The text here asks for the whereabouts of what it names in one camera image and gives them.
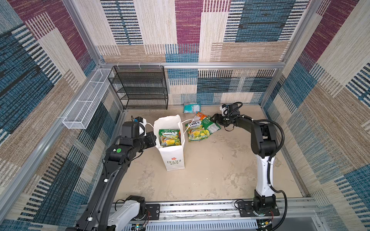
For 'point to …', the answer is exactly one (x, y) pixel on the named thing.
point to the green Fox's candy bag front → (169, 137)
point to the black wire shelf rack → (140, 87)
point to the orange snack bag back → (202, 116)
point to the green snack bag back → (209, 125)
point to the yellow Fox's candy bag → (196, 131)
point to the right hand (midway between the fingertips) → (216, 121)
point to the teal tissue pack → (191, 107)
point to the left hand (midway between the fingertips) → (156, 136)
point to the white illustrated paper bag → (174, 156)
